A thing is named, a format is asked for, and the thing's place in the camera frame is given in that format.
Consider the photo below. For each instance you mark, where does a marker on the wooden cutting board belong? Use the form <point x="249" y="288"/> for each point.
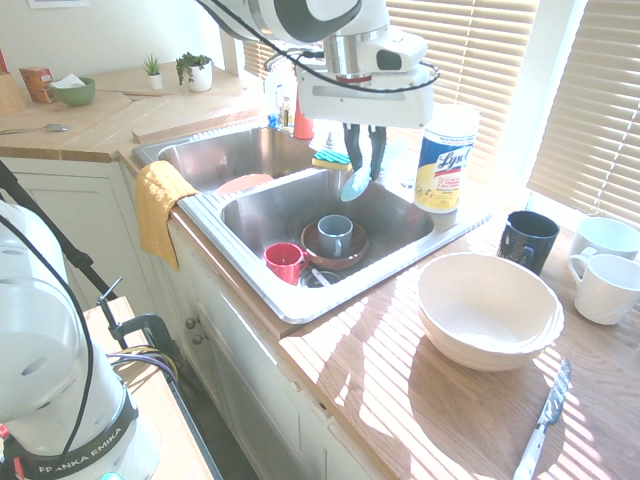
<point x="135" y="92"/>

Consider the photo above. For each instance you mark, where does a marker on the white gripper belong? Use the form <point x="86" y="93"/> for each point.
<point x="370" y="102"/>

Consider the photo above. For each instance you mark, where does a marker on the wooden robot mounting table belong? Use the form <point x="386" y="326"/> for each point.
<point x="160" y="400"/>

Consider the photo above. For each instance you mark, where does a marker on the wide cream window blind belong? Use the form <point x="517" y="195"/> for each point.
<point x="480" y="50"/>

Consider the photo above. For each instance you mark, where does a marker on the trailing plant in white pot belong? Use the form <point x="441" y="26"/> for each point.
<point x="199" y="75"/>

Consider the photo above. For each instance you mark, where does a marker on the clear dish soap bottle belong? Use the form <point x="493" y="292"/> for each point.
<point x="284" y="110"/>

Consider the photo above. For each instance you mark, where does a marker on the stainless steel double sink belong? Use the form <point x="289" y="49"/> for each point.
<point x="260" y="155"/>

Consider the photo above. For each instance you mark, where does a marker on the white paper napkin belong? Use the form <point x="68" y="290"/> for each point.
<point x="67" y="81"/>

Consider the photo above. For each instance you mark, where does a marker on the small succulent in white pot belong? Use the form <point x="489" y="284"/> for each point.
<point x="154" y="75"/>

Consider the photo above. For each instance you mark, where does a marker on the wooden knife block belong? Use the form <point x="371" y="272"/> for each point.
<point x="10" y="95"/>

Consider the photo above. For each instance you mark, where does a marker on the round metal cabinet knob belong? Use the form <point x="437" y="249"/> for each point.
<point x="199" y="340"/>
<point x="191" y="323"/>

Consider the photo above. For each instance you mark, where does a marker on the black C-clamp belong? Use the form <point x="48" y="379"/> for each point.
<point x="150" y="327"/>

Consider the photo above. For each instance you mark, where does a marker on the white mug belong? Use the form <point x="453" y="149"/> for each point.
<point x="605" y="235"/>
<point x="607" y="290"/>

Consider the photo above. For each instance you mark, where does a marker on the yellow dish cloth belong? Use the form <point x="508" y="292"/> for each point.
<point x="157" y="210"/>

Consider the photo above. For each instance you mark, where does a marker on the green bowl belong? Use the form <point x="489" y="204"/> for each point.
<point x="75" y="95"/>

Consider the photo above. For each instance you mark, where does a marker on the white kitchen cabinet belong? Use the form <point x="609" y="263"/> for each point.
<point x="250" y="400"/>

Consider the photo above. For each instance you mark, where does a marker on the light blue spoon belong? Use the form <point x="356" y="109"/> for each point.
<point x="355" y="189"/>

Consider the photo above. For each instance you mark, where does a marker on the salmon orange plate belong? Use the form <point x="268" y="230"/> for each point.
<point x="240" y="184"/>

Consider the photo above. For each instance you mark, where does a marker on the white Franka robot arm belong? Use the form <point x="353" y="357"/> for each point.
<point x="55" y="350"/>

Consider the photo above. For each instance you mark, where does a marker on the metal sink drain strainer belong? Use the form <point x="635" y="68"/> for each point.
<point x="330" y="276"/>

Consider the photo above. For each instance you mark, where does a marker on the black mug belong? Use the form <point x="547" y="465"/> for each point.
<point x="527" y="242"/>

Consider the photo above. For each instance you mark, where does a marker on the yellow and green sponge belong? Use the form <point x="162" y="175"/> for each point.
<point x="330" y="160"/>

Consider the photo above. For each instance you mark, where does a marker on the orange red bottle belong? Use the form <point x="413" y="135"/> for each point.
<point x="303" y="122"/>

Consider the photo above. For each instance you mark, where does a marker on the orange cardboard box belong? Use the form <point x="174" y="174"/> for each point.
<point x="35" y="82"/>

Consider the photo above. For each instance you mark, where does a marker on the metal spoon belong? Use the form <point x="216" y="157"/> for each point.
<point x="52" y="127"/>

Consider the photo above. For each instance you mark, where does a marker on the red mug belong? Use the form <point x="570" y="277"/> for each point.
<point x="282" y="262"/>

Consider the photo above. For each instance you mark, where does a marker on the grey ceramic mug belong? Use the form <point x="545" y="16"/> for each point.
<point x="334" y="232"/>

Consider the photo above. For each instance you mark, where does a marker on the large cream bowl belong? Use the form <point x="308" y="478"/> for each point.
<point x="480" y="300"/>
<point x="480" y="357"/>

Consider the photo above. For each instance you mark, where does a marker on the Lysol wipes canister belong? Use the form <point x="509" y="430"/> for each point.
<point x="442" y="165"/>

